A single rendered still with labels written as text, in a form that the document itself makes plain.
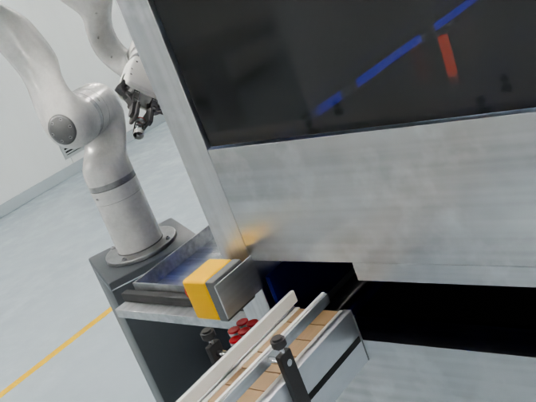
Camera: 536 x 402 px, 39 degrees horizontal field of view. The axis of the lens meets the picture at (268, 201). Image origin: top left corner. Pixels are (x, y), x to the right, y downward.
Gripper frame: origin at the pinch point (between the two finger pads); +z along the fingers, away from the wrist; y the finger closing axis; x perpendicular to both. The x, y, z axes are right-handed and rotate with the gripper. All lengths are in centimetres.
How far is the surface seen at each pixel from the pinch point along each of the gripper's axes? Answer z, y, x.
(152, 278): 19.5, -16.6, -23.4
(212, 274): 45.4, -9.4, 15.2
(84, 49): -480, -73, -361
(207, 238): 5.6, -27.9, -20.6
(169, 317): 34.0, -16.9, -14.5
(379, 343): 56, -32, 27
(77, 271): -163, -77, -271
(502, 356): 65, -38, 43
